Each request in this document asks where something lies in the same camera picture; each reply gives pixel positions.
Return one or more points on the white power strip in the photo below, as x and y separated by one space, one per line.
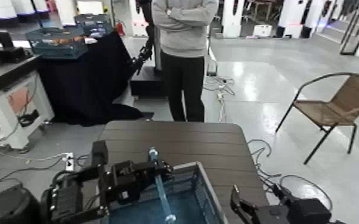
69 162

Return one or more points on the wicker chair with black frame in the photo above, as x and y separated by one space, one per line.
339 109

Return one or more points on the large blue crate with goods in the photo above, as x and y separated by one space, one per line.
57 43

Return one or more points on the black devices on cabinet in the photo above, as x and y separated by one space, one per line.
7 54

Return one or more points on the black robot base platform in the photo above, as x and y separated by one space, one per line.
146 83

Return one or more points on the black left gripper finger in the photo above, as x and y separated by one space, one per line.
166 169
150 170

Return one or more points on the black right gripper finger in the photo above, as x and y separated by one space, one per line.
282 195
240 209

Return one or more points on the person in grey sweater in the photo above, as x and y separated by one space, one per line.
182 37

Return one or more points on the black metal rack frame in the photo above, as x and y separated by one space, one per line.
350 37

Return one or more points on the white box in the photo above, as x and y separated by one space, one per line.
262 30

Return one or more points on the white pillar with red stripe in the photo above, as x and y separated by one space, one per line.
292 18

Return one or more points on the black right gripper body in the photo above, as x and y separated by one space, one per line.
273 215

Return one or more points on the white cabinet with dark top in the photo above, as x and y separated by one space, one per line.
10 100

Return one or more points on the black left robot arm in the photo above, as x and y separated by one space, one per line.
66 200

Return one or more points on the white pillar with black slot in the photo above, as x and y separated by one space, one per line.
232 18

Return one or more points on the red fire extinguisher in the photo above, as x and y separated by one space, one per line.
120 29

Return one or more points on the grey power adapter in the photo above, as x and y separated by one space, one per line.
212 69

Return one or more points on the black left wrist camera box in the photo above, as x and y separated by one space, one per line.
100 153

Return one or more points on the black cloth covered table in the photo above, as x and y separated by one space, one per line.
82 84

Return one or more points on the brown wooden table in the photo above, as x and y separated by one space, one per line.
262 6

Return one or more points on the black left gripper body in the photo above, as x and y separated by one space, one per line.
126 181

